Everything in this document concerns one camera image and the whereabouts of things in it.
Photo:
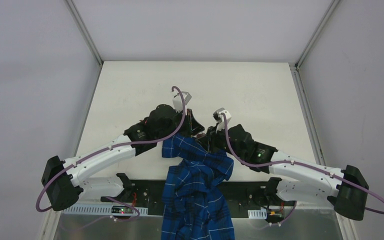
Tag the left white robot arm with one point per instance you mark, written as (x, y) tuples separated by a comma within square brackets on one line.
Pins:
[(69, 180)]

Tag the blue plaid shirt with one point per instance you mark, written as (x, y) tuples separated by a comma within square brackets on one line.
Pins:
[(198, 170)]

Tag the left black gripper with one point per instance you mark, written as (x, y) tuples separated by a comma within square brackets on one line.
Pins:
[(194, 125)]

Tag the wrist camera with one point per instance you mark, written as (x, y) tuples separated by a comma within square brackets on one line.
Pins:
[(180, 100), (222, 117)]

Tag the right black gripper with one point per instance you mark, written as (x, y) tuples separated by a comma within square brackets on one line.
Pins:
[(210, 138)]

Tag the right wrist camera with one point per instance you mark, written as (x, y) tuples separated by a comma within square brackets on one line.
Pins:
[(222, 117)]

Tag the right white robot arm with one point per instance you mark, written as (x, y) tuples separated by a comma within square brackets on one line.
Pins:
[(294, 180)]

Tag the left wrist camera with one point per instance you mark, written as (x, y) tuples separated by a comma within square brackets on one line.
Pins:
[(180, 100)]

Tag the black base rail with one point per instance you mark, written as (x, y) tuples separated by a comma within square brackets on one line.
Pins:
[(239, 197)]

